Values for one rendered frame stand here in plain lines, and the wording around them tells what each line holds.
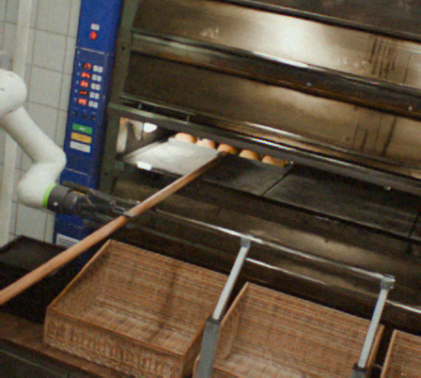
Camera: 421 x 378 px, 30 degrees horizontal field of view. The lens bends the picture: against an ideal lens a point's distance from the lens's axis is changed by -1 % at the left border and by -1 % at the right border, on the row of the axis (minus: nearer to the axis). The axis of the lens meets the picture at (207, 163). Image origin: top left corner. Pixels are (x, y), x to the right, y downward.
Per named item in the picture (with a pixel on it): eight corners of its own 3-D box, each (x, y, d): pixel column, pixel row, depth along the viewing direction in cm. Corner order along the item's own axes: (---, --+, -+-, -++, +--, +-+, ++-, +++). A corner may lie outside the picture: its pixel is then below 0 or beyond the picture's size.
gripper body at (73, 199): (76, 187, 262) (101, 195, 259) (73, 211, 264) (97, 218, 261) (65, 193, 255) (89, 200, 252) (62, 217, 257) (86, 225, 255)
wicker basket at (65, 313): (101, 296, 331) (108, 237, 323) (224, 338, 314) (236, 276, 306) (39, 344, 286) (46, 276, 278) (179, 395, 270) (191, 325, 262)
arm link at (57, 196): (44, 214, 258) (47, 189, 255) (62, 205, 268) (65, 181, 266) (60, 220, 256) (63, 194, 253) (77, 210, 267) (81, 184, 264)
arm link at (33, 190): (16, 208, 267) (6, 192, 258) (33, 179, 273) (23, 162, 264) (52, 219, 263) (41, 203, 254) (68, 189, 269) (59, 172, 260)
